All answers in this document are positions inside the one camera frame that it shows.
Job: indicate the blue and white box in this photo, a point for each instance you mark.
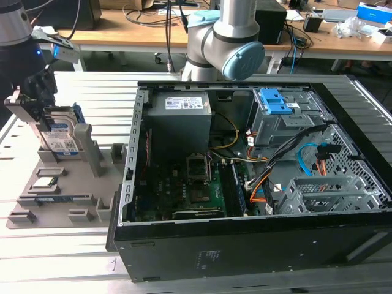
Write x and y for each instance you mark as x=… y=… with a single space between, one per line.
x=375 y=13

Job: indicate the blue RAM slot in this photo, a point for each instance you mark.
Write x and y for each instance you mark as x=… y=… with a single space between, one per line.
x=240 y=193

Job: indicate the small white box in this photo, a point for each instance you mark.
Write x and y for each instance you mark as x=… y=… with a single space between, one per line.
x=381 y=36

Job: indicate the hard disk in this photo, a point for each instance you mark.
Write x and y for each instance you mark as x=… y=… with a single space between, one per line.
x=64 y=141

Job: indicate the grey metal disk bay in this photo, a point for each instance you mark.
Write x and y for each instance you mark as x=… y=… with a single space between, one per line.
x=321 y=196

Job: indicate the clear plastic bag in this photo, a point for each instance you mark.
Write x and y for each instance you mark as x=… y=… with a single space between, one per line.
x=355 y=27

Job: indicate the black RAM slot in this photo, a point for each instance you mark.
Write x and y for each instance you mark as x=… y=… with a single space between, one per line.
x=226 y=190

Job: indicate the wooden desk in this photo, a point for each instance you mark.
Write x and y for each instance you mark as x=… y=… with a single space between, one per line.
x=122 y=33
x=324 y=46

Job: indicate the silver CPU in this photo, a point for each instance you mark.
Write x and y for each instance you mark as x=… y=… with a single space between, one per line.
x=43 y=182

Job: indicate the white power strip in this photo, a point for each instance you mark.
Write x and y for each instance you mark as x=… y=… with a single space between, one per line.
x=274 y=65

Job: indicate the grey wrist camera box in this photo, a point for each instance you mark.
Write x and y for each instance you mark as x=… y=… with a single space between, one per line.
x=65 y=54

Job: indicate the grey metal drive cage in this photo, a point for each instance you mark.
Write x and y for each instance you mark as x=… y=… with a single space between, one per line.
x=275 y=128

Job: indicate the blue drive cage latch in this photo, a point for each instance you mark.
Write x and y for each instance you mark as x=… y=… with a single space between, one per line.
x=272 y=101

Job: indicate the green motherboard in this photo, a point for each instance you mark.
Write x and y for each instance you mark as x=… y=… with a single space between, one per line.
x=171 y=190

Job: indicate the crumpled white paper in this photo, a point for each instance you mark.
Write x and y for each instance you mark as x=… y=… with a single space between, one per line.
x=46 y=30

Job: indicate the black graphics card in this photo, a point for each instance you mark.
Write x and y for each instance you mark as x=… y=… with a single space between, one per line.
x=196 y=213

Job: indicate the black caster wheel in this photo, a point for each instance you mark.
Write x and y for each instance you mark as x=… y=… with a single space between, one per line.
x=158 y=58

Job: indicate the black open PC case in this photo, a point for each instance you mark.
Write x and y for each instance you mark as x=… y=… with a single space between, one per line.
x=245 y=251

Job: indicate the black speaker box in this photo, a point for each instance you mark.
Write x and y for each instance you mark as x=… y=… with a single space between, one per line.
x=271 y=26

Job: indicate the large black box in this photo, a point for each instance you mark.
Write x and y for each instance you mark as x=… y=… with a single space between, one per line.
x=88 y=15

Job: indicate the flat silver box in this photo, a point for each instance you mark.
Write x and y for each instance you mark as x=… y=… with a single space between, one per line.
x=340 y=14

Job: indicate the grey power supply unit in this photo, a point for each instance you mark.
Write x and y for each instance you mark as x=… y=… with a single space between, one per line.
x=177 y=128

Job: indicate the brown cardboard box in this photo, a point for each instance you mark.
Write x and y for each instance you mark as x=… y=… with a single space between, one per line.
x=113 y=3

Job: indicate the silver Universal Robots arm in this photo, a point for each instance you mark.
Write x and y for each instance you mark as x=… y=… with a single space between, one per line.
x=214 y=39

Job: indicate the CPU socket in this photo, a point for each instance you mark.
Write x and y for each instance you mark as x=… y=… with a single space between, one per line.
x=200 y=195

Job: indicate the grey parts rack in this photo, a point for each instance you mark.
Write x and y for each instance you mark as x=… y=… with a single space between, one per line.
x=76 y=190

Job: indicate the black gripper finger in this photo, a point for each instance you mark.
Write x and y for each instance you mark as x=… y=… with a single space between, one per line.
x=48 y=118
x=24 y=105

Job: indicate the blue RAM stick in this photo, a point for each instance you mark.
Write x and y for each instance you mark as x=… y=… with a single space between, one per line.
x=53 y=199

